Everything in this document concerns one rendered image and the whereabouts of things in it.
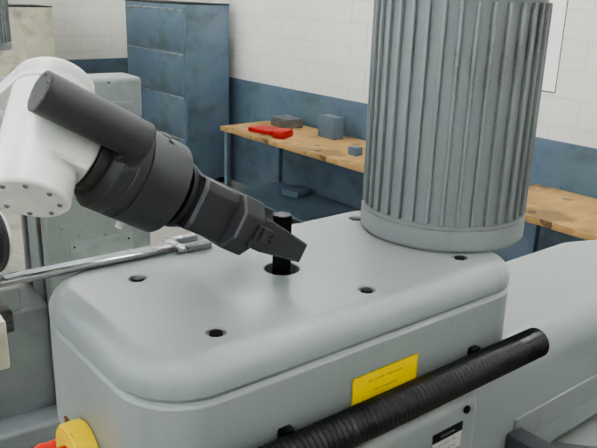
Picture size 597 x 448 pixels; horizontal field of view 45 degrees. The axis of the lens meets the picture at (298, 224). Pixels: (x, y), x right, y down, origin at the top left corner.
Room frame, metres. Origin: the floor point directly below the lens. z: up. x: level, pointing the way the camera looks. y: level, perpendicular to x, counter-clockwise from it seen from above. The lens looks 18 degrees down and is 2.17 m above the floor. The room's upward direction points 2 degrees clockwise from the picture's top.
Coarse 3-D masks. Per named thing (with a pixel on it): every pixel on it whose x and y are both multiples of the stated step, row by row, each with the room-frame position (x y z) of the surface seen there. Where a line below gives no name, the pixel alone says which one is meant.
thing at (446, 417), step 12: (468, 396) 0.73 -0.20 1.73; (444, 408) 0.71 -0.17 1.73; (456, 408) 0.71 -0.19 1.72; (468, 408) 0.72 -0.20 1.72; (420, 420) 0.68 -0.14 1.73; (432, 420) 0.69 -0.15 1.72; (444, 420) 0.70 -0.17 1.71; (456, 420) 0.71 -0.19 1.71; (468, 420) 0.73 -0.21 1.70; (396, 432) 0.66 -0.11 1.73; (408, 432) 0.66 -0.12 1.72; (420, 432) 0.67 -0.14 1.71; (432, 432) 0.69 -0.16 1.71; (444, 432) 0.70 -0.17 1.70; (456, 432) 0.71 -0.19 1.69; (468, 432) 0.73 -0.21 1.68; (372, 444) 0.63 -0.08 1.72; (384, 444) 0.64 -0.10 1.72; (396, 444) 0.65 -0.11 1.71; (408, 444) 0.66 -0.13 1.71; (420, 444) 0.68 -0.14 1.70; (432, 444) 0.69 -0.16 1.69; (444, 444) 0.70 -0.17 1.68; (456, 444) 0.71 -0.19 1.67; (468, 444) 0.73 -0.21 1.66
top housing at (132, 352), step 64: (192, 256) 0.73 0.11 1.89; (256, 256) 0.73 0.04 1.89; (320, 256) 0.74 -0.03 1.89; (384, 256) 0.75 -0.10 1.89; (448, 256) 0.75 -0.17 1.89; (64, 320) 0.60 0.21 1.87; (128, 320) 0.57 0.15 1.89; (192, 320) 0.57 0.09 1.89; (256, 320) 0.58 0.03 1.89; (320, 320) 0.58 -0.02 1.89; (384, 320) 0.62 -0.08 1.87; (448, 320) 0.68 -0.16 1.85; (64, 384) 0.60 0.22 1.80; (128, 384) 0.50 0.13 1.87; (192, 384) 0.49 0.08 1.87; (256, 384) 0.53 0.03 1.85; (320, 384) 0.57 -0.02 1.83; (384, 384) 0.62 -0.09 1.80
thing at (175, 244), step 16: (176, 240) 0.76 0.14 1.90; (192, 240) 0.77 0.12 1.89; (208, 240) 0.76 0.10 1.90; (96, 256) 0.70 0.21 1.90; (112, 256) 0.70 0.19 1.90; (128, 256) 0.71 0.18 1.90; (144, 256) 0.72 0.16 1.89; (16, 272) 0.65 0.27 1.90; (32, 272) 0.65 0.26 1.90; (48, 272) 0.65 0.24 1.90; (64, 272) 0.66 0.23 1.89
